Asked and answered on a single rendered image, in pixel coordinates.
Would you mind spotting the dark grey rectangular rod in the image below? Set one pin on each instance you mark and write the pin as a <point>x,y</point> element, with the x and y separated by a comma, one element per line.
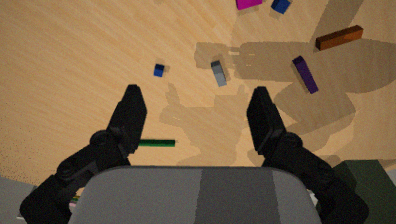
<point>218,73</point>

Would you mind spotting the green rod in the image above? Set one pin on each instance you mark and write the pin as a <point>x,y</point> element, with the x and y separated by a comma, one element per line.
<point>157,143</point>

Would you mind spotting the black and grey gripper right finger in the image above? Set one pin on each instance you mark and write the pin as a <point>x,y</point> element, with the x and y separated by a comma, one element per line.
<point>284,150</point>

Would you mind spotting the small blue block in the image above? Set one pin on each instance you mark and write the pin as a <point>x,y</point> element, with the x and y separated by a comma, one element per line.
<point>280,5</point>
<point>158,70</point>

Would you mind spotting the magenta rectangular block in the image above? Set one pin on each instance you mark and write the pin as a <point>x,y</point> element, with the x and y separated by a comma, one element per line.
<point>242,4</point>

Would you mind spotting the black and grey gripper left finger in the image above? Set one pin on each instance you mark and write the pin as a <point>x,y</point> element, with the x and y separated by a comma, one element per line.
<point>49,202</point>

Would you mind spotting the orange-brown rectangular bar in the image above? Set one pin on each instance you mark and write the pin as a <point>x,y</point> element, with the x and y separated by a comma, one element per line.
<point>339,37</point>

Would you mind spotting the dark purple rod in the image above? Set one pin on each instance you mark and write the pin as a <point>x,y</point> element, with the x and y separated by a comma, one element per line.
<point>305,73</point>

